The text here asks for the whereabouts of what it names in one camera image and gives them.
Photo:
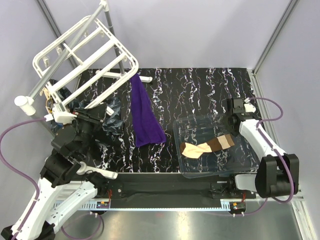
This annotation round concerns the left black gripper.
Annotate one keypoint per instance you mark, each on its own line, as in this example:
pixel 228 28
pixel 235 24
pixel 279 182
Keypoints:
pixel 94 115

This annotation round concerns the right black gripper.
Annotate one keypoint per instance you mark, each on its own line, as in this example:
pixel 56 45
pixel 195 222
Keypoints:
pixel 232 130

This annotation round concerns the purple sock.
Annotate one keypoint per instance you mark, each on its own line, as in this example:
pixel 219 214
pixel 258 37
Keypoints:
pixel 146 127

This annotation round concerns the brown striped sock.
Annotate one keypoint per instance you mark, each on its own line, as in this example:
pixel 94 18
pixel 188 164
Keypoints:
pixel 216 144

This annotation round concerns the white plastic clip hanger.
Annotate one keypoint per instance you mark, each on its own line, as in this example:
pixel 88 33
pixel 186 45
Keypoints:
pixel 122 67

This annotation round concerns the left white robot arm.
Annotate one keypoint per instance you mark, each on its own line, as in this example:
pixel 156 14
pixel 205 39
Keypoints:
pixel 66 182

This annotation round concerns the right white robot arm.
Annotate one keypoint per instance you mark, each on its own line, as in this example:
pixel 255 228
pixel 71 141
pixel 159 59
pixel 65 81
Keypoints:
pixel 277 176

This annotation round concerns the dark leaf patterned cloth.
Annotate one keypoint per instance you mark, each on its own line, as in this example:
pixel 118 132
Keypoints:
pixel 112 123

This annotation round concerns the black marbled mat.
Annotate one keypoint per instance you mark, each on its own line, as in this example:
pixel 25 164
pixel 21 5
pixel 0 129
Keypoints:
pixel 174 93

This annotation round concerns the clear plastic bin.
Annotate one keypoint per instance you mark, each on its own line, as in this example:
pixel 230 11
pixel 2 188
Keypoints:
pixel 200 129

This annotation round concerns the yellow zip tie tag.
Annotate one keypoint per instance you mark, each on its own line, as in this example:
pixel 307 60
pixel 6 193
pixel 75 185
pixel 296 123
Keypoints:
pixel 49 101

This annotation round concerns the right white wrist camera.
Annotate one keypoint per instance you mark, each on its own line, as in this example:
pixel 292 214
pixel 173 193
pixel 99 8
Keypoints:
pixel 249 107

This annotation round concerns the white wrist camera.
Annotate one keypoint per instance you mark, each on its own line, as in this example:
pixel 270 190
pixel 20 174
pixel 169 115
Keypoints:
pixel 249 107
pixel 60 115

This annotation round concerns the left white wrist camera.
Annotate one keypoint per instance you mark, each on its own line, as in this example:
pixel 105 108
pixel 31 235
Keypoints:
pixel 60 115

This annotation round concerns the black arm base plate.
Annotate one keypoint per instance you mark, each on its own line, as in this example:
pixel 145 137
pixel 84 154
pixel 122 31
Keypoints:
pixel 172 190

